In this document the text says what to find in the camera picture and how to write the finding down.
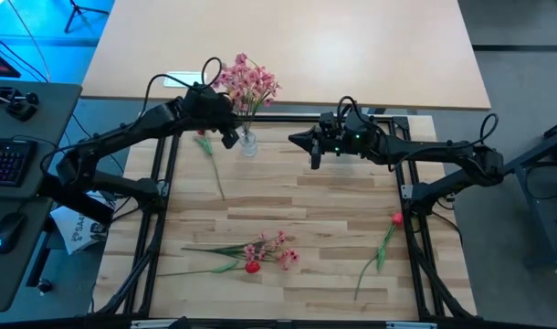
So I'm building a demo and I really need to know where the white printed paper bag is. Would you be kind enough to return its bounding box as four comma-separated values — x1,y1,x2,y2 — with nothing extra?
49,205,111,256

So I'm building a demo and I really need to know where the beige table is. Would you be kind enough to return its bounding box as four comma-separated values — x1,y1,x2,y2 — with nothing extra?
80,0,492,112

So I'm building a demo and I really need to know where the black rounded object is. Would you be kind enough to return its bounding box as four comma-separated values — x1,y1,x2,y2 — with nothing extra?
167,314,194,329

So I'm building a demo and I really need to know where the black clamp mount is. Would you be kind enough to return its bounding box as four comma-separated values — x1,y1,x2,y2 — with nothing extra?
0,85,40,122

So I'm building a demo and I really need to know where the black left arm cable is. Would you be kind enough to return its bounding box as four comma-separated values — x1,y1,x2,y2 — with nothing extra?
142,56,225,116

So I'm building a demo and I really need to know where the red tulip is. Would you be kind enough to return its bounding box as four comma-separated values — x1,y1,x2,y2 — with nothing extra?
157,259,262,278
353,211,405,302
194,129,226,202

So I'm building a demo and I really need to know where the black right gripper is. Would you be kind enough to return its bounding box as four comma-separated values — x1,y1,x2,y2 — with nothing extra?
288,108,385,159

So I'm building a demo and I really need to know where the black aluminium frame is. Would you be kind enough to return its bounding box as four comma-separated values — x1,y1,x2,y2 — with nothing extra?
93,111,478,329

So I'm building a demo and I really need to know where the white label card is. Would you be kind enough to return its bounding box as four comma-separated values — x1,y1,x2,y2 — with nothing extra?
163,70,209,89

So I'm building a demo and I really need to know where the clear glass vase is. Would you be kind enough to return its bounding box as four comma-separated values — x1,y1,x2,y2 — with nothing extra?
238,127,260,158

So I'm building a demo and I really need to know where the dark metal stand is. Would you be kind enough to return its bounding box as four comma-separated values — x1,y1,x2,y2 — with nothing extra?
501,116,557,266

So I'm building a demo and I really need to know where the silver metal bracket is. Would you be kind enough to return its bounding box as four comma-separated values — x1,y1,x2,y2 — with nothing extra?
385,321,437,329
130,318,184,329

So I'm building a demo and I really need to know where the dark grey desk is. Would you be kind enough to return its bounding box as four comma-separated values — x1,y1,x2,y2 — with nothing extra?
0,78,84,313

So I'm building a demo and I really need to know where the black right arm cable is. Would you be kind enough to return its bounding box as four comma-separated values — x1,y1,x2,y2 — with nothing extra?
336,94,366,124

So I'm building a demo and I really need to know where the black backlit keyboard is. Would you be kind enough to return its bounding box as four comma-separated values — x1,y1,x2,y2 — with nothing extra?
0,136,39,187

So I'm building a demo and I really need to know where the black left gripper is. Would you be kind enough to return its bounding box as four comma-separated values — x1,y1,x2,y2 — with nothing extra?
182,84,245,133

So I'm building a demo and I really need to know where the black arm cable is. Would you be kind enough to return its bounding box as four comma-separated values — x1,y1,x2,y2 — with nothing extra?
336,94,366,124
142,56,225,116

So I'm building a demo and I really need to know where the black tripod stand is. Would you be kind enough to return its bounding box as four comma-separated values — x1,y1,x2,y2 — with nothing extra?
63,0,111,34

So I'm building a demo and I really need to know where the black computer mouse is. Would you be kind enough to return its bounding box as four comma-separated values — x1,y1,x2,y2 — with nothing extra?
0,211,28,256

